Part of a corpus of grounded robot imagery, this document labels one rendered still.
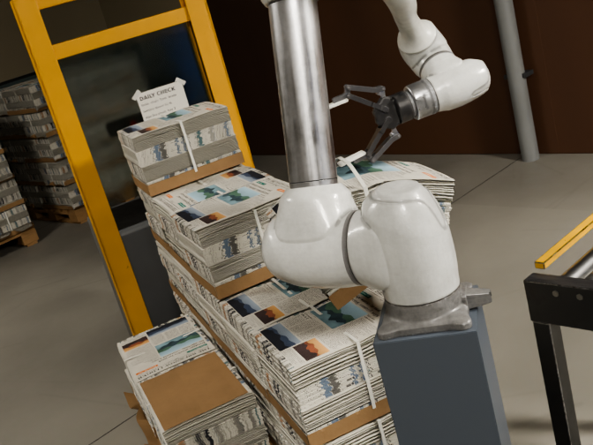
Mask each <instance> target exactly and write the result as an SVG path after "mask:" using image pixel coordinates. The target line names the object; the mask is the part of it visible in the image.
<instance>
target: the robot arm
mask: <svg viewBox="0 0 593 445"><path fill-rule="evenodd" d="M260 1H261V2H262V4H263V5H265V6H266V8H268V11H269V13H268V14H269V21H270V29H271V36H272V44H273V52H274V66H275V73H276V80H277V85H278V93H279V100H280V107H281V121H282V129H283V136H284V144H285V151H286V158H287V166H288V173H289V188H290V189H286V190H285V192H284V193H283V195H282V196H281V197H280V199H279V207H278V211H277V216H276V217H275V218H274V219H273V220H272V221H271V222H270V223H269V224H268V225H267V227H266V230H265V232H264V235H263V240H262V246H261V252H262V257H263V261H264V262H265V265H266V267H267V268H268V270H269V271H270V272H271V273H272V274H273V275H274V276H275V277H277V278H278V279H280V280H282V281H284V282H286V283H290V284H293V285H296V286H300V287H305V288H313V289H340V288H349V287H355V286H367V287H370V288H373V289H375V290H382V292H383V296H384V300H385V307H386V310H385V314H384V319H383V322H382V325H381V326H380V328H379V329H378V331H377V334H378V337H379V340H382V341H386V340H390V339H393V338H396V337H401V336H413V335H421V334H428V333H435V332H442V331H451V330H456V331H463V330H467V329H470V328H471V327H472V321H471V318H470V317H469V309H472V308H475V307H478V306H481V305H486V304H489V303H491V302H492V293H491V289H485V288H473V285H472V283H469V282H463V283H461V282H460V277H459V273H458V263H457V258H456V253H455V249H454V241H453V238H452V234H451V231H450V229H449V225H448V222H447V219H446V217H445V214H444V212H443V210H442V208H441V207H440V205H439V203H438V202H437V200H436V199H435V197H434V196H433V194H432V193H431V192H430V190H429V189H428V188H426V187H425V186H423V185H421V184H420V183H418V182H417V181H413V180H395V181H391V182H387V183H384V184H383V185H380V186H378V187H377V188H375V189H374V190H372V191H371V192H370V193H369V194H368V195H367V196H366V197H365V199H364V201H363V203H362V206H361V209H357V205H356V203H355V201H354V200H353V198H352V194H351V191H350V190H349V189H348V188H347V187H346V186H345V185H344V184H343V183H338V177H337V169H336V162H335V154H334V140H333V133H332V125H331V117H330V109H331V108H334V107H336V106H339V105H341V104H343V103H345V102H348V101H349V100H348V99H347V98H349V99H351V100H354V101H356V102H361V103H362V104H365V105H368V106H370V107H373V109H372V114H373V115H374V118H375V123H376V124H377V125H378V127H377V129H376V132H375V133H374V134H373V136H372V139H371V141H370V142H369V144H368V146H367V148H366V149H365V150H364V151H363V150H360V151H359V152H357V153H355V154H353V155H351V156H349V157H347V158H345V159H346V160H348V161H349V162H353V163H358V162H361V161H362V160H364V159H368V160H369V161H370V162H372V163H375V162H376V161H377V160H378V159H379V158H380V157H381V155H382V154H383V153H384V152H385V151H386V150H387V149H388V148H389V146H390V145H391V144H392V143H393V142H394V141H396V140H397V139H399V138H400V137H401V135H400V134H399V133H398V132H397V130H396V126H397V125H399V124H403V123H405V122H408V121H409V120H412V119H413V118H415V119H417V120H419V119H421V118H424V117H428V116H430V115H433V114H436V113H437V112H440V111H446V110H451V109H456V108H459V107H461V106H463V105H465V104H467V103H469V102H472V101H474V100H475V99H476V98H478V97H479V96H481V95H482V94H484V93H485V92H486V91H487V90H488V89H489V86H490V84H491V76H490V73H489V71H488V69H487V67H486V65H485V63H484V62H483V61H482V60H478V59H465V60H461V59H460V58H459V57H456V56H455V55H454V54H453V52H452V50H451V49H450V47H449V46H448V45H447V41H446V39H445V38H444V36H443V35H442V34H441V32H440V31H439V30H438V29H437V28H436V27H435V26H434V25H433V24H432V23H431V21H429V20H426V19H420V18H419V17H418V16H417V0H383V1H384V2H385V4H386V5H387V7H388V8H389V10H390V12H391V13H392V15H393V17H394V21H395V23H396V25H397V26H398V29H399V33H398V37H397V43H398V48H399V50H400V53H401V56H402V58H403V60H404V61H405V62H406V64H407V65H408V66H409V67H410V68H411V70H412V71H413V72H414V73H415V74H416V75H417V76H418V77H419V78H420V80H419V81H417V82H415V83H412V84H410V85H407V86H406V87H405V88H404V89H403V91H400V92H398V93H395V94H391V95H389V96H386V95H385V90H386V88H385V87H383V86H377V87H363V86H355V85H347V84H346V85H344V93H343V94H340V95H337V96H335V97H333V98H332V101H333V102H331V103H329V101H328V94H327V80H326V72H325V65H324V57H323V49H322V41H321V33H320V26H319V12H318V4H317V2H318V0H260ZM350 90H352V91H360V92H369V93H376V94H377V95H380V98H379V100H378V101H377V103H375V102H371V101H368V100H365V99H364V98H361V97H358V96H356V95H353V94H351V93H350ZM386 129H391V130H392V131H391V132H390V133H389V136H388V137H387V138H386V139H385V140H384V141H383V142H382V143H381V144H380V146H379V147H378V148H377V149H376V150H375V151H374V152H373V150H374V149H375V147H376V146H377V144H378V142H379V140H380V138H381V136H382V135H383V134H384V132H385V131H386Z"/></svg>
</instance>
